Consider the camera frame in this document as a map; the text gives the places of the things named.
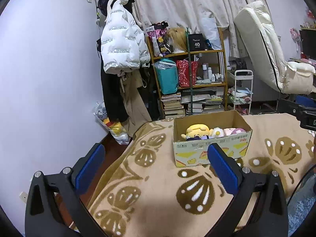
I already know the pink plush toy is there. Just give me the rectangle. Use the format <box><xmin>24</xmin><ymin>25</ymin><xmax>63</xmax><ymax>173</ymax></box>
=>
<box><xmin>231</xmin><ymin>128</ymin><xmax>246</xmax><ymax>135</ymax></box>

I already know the pink roll plush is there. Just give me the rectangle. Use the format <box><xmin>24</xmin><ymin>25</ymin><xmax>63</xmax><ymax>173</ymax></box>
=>
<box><xmin>223</xmin><ymin>128</ymin><xmax>235</xmax><ymax>136</ymax></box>

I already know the white fluffy plush toy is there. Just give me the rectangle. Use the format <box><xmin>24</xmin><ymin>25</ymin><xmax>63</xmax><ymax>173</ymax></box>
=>
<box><xmin>211</xmin><ymin>127</ymin><xmax>225</xmax><ymax>138</ymax></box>

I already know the cardboard box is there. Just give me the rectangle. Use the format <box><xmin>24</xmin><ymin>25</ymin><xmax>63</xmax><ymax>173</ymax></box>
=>
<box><xmin>172</xmin><ymin>110</ymin><xmax>252</xmax><ymax>167</ymax></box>

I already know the yellow plush doll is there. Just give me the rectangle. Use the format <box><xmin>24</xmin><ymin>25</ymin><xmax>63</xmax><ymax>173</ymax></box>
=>
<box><xmin>181</xmin><ymin>124</ymin><xmax>213</xmax><ymax>141</ymax></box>

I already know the person's right hand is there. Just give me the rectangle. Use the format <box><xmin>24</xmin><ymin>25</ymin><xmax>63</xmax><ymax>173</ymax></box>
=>
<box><xmin>312</xmin><ymin>136</ymin><xmax>316</xmax><ymax>158</ymax></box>

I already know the white rolling cart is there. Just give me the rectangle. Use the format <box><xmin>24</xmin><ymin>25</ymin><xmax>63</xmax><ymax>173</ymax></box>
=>
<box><xmin>228</xmin><ymin>70</ymin><xmax>254</xmax><ymax>115</ymax></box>

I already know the cream folded mattress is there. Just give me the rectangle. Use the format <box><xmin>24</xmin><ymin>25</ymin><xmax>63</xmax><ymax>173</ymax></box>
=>
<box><xmin>234</xmin><ymin>1</ymin><xmax>315</xmax><ymax>95</ymax></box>

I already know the beige brown patterned blanket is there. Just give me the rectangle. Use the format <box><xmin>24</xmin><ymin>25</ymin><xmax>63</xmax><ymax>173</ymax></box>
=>
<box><xmin>87</xmin><ymin>111</ymin><xmax>315</xmax><ymax>236</ymax></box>

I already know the plastic bag with toys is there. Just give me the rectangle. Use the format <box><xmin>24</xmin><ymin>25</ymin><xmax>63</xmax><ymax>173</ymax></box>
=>
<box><xmin>94</xmin><ymin>102</ymin><xmax>131</xmax><ymax>145</ymax></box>

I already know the black coat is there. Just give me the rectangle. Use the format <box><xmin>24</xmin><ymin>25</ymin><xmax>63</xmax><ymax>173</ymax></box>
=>
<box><xmin>100</xmin><ymin>65</ymin><xmax>129</xmax><ymax>124</ymax></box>

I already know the black box marked 40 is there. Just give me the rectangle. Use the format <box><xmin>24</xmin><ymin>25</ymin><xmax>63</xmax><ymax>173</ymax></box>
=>
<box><xmin>188</xmin><ymin>33</ymin><xmax>206</xmax><ymax>51</ymax></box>

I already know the red patterned bag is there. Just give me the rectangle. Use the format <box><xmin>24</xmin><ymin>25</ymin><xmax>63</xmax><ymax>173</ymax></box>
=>
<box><xmin>176</xmin><ymin>60</ymin><xmax>198</xmax><ymax>87</ymax></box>

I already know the stack of books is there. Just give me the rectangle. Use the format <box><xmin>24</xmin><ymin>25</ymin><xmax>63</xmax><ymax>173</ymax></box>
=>
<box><xmin>161</xmin><ymin>93</ymin><xmax>185</xmax><ymax>119</ymax></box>

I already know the wooden shelf unit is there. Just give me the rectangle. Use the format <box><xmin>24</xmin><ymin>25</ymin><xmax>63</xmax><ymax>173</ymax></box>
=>
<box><xmin>146</xmin><ymin>29</ymin><xmax>228</xmax><ymax>115</ymax></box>

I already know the teal bag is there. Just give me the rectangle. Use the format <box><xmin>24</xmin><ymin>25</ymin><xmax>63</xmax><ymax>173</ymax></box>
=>
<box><xmin>153</xmin><ymin>58</ymin><xmax>178</xmax><ymax>95</ymax></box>

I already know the green pole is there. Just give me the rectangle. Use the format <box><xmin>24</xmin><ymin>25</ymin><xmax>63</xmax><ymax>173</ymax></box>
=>
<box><xmin>186</xmin><ymin>27</ymin><xmax>193</xmax><ymax>115</ymax></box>

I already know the blonde wig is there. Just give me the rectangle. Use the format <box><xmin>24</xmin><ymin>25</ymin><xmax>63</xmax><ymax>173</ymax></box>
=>
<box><xmin>167</xmin><ymin>27</ymin><xmax>187</xmax><ymax>54</ymax></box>

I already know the beige trench coat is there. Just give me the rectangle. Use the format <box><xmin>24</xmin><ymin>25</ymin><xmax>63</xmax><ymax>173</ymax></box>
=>
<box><xmin>120</xmin><ymin>70</ymin><xmax>151</xmax><ymax>137</ymax></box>

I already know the floral curtain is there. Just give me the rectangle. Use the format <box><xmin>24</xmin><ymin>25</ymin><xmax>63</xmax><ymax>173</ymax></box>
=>
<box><xmin>133</xmin><ymin>0</ymin><xmax>266</xmax><ymax>58</ymax></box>

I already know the white puffer jacket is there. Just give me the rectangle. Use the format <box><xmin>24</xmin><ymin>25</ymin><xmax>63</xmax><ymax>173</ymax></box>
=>
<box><xmin>101</xmin><ymin>0</ymin><xmax>150</xmax><ymax>76</ymax></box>

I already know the wall socket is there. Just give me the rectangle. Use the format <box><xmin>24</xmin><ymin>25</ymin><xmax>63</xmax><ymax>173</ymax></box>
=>
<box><xmin>19</xmin><ymin>192</ymin><xmax>28</xmax><ymax>204</ymax></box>

